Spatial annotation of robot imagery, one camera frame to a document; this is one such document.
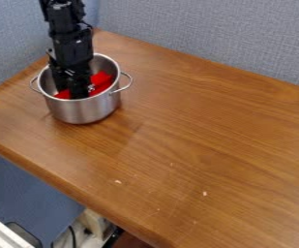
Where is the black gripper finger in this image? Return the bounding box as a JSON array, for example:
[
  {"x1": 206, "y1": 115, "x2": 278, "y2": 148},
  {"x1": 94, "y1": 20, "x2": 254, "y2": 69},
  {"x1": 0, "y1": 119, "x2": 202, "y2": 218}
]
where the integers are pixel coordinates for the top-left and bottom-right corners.
[
  {"x1": 68, "y1": 73, "x2": 92, "y2": 99},
  {"x1": 53, "y1": 69, "x2": 69, "y2": 91}
]

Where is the red block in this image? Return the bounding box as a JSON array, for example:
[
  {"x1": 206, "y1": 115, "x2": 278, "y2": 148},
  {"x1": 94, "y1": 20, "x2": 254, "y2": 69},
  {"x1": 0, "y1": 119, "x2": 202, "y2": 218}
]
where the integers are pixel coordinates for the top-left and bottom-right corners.
[{"x1": 54, "y1": 71, "x2": 113, "y2": 100}]

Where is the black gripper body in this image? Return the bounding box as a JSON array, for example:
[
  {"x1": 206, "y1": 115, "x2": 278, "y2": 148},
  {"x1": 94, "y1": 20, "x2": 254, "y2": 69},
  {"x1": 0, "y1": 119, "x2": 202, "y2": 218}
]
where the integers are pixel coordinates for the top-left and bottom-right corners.
[{"x1": 49, "y1": 27, "x2": 94, "y2": 77}]

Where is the stainless steel pot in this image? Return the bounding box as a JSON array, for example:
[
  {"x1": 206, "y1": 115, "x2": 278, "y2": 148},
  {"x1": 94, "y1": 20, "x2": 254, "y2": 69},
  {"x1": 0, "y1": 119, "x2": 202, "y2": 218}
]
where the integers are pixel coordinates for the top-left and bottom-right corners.
[{"x1": 30, "y1": 53, "x2": 134, "y2": 125}]

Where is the white equipment under table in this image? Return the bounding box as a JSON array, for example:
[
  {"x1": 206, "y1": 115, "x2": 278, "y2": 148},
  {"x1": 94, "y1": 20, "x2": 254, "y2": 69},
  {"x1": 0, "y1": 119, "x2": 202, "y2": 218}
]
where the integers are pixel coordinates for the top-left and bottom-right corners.
[{"x1": 50, "y1": 208, "x2": 124, "y2": 248}]

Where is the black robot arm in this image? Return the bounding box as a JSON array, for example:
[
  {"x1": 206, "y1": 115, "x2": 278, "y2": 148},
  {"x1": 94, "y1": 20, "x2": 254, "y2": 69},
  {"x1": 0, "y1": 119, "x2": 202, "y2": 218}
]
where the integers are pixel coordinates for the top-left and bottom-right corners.
[{"x1": 40, "y1": 0, "x2": 94, "y2": 99}]

